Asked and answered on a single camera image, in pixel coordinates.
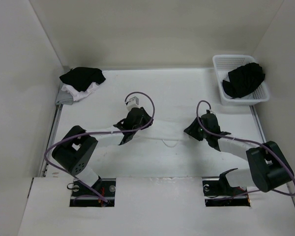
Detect white tank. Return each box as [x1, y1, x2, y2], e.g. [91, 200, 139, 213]
[94, 120, 191, 148]
[61, 82, 99, 102]

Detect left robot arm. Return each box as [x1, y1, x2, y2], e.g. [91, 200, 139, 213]
[52, 107, 153, 196]

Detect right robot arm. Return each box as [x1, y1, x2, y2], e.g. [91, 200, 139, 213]
[184, 112, 295, 195]

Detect black tank top in basket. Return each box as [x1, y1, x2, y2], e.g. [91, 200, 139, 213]
[222, 62, 265, 98]

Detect folded white tank top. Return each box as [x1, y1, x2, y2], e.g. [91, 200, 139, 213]
[61, 82, 99, 102]

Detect folded black tank top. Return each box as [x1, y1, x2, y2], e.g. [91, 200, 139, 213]
[59, 67, 106, 92]

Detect folded grey tank top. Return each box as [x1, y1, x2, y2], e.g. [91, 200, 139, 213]
[55, 89, 74, 106]

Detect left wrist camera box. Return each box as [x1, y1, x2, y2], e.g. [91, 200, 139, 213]
[125, 96, 139, 111]

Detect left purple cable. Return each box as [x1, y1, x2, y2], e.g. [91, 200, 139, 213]
[44, 92, 155, 205]

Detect purple cable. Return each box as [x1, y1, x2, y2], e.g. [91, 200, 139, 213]
[196, 100, 295, 200]
[44, 92, 155, 205]

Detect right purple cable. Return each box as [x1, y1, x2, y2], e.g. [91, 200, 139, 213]
[196, 100, 295, 200]

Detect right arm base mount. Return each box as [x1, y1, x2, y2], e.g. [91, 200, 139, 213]
[202, 169, 250, 207]

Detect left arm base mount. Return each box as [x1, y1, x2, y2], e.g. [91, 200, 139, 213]
[67, 178, 117, 207]

